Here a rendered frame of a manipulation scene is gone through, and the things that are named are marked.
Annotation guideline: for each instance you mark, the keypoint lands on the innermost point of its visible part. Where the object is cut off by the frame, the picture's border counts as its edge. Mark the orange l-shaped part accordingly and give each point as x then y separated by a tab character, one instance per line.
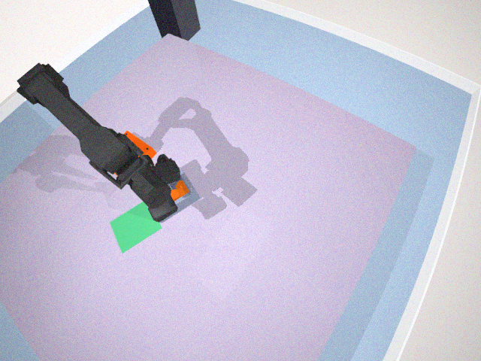
180	191

